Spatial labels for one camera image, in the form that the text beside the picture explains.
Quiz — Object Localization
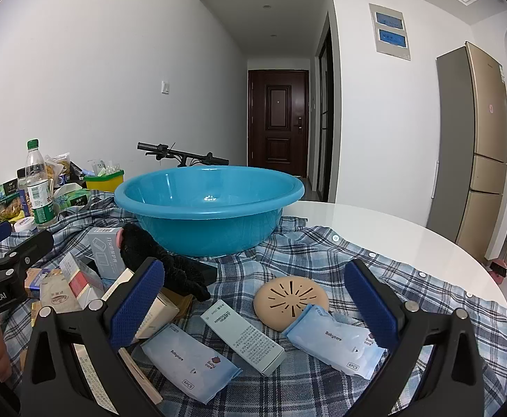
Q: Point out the black glove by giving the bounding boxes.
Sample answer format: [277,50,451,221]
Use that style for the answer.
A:
[118,222,218,301]

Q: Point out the beige paper napkin packet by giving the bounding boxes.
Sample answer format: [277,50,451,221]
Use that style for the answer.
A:
[40,269,84,313]

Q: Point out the black bicycle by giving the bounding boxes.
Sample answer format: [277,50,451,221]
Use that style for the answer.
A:
[137,142,230,168]

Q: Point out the yellow bin with green rim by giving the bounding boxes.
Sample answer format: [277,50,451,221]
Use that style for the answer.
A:
[84,169,125,192]

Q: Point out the gold refrigerator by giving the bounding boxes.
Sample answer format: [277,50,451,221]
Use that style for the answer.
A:
[427,41,507,263]

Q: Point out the large beige box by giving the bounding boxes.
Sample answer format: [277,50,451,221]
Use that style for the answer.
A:
[101,267,180,340]

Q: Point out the black-framed sliding glass door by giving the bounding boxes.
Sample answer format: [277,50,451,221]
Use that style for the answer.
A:
[316,26,336,203]

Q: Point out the grey wall panel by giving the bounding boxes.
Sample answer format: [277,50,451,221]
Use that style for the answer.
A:
[369,3,411,60]

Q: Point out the dark brown entrance door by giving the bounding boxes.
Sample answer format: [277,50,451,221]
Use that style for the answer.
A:
[247,69,310,179]

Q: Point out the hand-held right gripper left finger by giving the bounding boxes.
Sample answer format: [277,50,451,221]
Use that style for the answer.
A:
[19,257,167,417]

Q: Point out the white round desktop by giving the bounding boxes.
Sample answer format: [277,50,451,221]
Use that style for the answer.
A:
[279,201,507,318]

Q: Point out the blue plastic basin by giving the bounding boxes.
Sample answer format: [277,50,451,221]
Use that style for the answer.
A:
[113,165,305,258]

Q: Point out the beige round perforated lid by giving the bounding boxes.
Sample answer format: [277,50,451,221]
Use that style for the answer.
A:
[253,276,330,331]

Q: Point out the green tissue packet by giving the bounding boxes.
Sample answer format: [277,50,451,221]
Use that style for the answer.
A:
[54,189,91,209]

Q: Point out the pale green long box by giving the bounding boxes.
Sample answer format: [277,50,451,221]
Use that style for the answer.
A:
[200,300,285,376]

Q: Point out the red and white box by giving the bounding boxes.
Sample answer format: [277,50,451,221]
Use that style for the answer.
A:
[59,252,105,309]

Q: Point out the pile of snack packets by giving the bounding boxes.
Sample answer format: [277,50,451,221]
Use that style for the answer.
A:
[0,191,29,223]

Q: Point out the clear ring snack bag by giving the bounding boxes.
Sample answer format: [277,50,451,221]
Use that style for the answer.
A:
[45,153,72,187]

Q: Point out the light blue wipes packet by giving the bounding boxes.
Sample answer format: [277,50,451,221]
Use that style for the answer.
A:
[140,324,242,404]
[281,304,389,379]

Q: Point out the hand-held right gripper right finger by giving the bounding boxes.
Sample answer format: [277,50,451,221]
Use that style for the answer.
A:
[344,260,486,417]

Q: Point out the green-capped plastic water bottle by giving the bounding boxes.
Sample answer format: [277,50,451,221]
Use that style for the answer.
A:
[24,139,59,231]

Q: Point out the grey box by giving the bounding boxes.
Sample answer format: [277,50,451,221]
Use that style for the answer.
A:
[87,227,128,279]

